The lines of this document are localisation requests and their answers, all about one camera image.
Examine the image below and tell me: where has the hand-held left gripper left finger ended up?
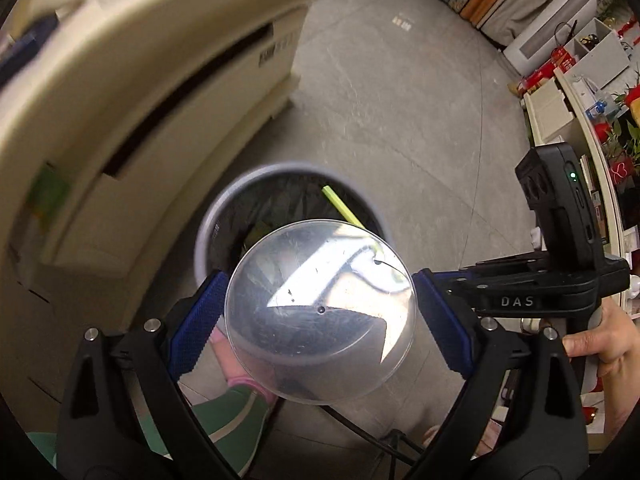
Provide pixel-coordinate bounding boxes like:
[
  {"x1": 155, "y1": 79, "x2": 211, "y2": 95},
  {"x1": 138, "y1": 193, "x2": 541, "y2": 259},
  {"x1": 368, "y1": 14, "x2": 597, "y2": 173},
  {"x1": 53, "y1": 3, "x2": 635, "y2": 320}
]
[{"x1": 56, "y1": 269, "x2": 241, "y2": 480}]

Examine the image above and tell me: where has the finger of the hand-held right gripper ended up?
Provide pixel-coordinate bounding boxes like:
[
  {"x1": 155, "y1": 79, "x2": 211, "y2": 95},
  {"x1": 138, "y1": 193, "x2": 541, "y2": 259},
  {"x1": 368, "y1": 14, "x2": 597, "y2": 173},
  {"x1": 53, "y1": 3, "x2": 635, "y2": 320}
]
[{"x1": 460, "y1": 251, "x2": 551, "y2": 281}]

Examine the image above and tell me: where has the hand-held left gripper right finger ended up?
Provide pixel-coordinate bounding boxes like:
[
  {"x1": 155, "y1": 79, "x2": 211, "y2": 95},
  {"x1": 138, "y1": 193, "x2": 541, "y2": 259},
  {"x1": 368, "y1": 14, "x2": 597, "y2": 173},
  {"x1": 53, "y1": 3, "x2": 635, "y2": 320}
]
[{"x1": 400, "y1": 267, "x2": 591, "y2": 480}]

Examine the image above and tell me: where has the grey round trash bin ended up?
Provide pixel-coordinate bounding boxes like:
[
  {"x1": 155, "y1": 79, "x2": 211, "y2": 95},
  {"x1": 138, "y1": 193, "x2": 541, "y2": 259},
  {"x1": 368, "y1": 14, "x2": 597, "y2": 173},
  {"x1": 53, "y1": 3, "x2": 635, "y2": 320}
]
[{"x1": 194, "y1": 162, "x2": 396, "y2": 311}]

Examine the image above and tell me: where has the clear plastic dome lid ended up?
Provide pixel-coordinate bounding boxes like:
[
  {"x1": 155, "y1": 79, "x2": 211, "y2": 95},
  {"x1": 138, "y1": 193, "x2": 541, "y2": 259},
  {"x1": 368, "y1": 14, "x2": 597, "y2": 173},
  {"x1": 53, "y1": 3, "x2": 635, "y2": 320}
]
[{"x1": 224, "y1": 219, "x2": 418, "y2": 405}]

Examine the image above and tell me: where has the person's right hand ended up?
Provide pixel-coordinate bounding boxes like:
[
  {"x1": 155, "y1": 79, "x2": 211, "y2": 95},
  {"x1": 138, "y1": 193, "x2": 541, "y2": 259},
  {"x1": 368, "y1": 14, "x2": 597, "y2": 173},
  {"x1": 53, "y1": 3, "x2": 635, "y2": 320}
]
[{"x1": 562, "y1": 304, "x2": 640, "y2": 377}]

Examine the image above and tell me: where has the pink slipper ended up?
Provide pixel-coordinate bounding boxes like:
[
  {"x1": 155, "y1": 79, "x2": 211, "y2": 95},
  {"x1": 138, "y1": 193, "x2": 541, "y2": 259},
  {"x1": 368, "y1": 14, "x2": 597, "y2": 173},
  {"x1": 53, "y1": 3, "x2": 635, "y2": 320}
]
[{"x1": 210, "y1": 327, "x2": 276, "y2": 406}]

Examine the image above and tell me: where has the red heart pot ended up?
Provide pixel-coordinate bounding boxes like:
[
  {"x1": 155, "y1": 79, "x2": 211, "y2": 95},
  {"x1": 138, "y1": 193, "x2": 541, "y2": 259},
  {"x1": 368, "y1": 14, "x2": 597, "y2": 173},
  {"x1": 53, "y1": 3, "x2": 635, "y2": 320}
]
[{"x1": 607, "y1": 157, "x2": 637, "y2": 187}]

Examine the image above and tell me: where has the green potted plant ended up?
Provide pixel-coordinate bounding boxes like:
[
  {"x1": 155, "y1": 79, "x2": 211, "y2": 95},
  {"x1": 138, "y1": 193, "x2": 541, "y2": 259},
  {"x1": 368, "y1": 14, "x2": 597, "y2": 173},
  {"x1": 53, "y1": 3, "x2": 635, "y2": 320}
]
[{"x1": 600, "y1": 85, "x2": 640, "y2": 161}]

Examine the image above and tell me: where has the person's green trouser leg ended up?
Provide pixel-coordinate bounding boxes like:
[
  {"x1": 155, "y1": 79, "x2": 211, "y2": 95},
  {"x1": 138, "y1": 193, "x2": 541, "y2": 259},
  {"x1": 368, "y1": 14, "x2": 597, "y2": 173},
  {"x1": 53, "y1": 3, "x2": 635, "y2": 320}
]
[{"x1": 190, "y1": 385, "x2": 273, "y2": 478}]

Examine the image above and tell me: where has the red bag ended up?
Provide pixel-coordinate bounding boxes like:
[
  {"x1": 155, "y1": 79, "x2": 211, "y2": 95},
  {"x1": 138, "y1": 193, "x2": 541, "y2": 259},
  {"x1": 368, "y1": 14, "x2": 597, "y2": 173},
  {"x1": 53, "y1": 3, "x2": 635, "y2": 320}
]
[{"x1": 517, "y1": 50, "x2": 576, "y2": 95}]

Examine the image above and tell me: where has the black bin liner bag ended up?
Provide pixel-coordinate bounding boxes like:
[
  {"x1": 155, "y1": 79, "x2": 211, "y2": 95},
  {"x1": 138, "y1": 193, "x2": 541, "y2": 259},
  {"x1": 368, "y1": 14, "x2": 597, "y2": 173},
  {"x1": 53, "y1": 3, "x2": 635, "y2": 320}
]
[{"x1": 212, "y1": 174, "x2": 386, "y2": 271}]

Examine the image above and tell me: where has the green drinking straw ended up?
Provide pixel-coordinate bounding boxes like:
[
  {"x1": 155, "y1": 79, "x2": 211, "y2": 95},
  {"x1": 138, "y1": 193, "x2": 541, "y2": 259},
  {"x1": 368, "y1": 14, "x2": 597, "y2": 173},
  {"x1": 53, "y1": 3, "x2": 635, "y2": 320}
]
[{"x1": 322, "y1": 186, "x2": 366, "y2": 228}]

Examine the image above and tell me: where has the white open shelf box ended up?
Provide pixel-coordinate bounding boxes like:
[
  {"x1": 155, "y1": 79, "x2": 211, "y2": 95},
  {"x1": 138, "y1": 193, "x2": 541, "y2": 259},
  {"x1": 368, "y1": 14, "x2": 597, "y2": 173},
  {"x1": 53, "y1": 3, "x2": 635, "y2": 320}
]
[{"x1": 562, "y1": 17, "x2": 631, "y2": 81}]

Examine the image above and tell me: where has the white standing air conditioner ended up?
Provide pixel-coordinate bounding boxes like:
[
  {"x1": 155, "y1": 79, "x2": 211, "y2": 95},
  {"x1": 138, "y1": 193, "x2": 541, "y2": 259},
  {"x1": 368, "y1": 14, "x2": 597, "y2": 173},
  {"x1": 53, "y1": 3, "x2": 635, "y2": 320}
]
[{"x1": 504, "y1": 0, "x2": 598, "y2": 75}]

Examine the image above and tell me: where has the green sticker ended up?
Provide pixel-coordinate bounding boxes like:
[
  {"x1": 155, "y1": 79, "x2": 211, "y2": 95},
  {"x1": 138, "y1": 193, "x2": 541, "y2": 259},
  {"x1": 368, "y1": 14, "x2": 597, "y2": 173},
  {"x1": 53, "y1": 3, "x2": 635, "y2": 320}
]
[{"x1": 30, "y1": 162, "x2": 71, "y2": 228}]

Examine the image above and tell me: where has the cream table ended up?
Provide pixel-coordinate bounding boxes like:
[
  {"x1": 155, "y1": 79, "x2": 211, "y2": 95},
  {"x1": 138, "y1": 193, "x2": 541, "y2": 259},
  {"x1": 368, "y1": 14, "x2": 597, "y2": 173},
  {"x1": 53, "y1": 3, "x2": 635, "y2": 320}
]
[{"x1": 0, "y1": 0, "x2": 321, "y2": 411}]

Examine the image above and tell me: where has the black cable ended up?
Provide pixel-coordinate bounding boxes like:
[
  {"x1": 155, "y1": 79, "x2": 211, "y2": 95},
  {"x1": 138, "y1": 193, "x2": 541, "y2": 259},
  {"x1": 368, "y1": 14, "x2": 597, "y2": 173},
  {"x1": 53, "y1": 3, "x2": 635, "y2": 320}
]
[{"x1": 320, "y1": 404, "x2": 416, "y2": 466}]

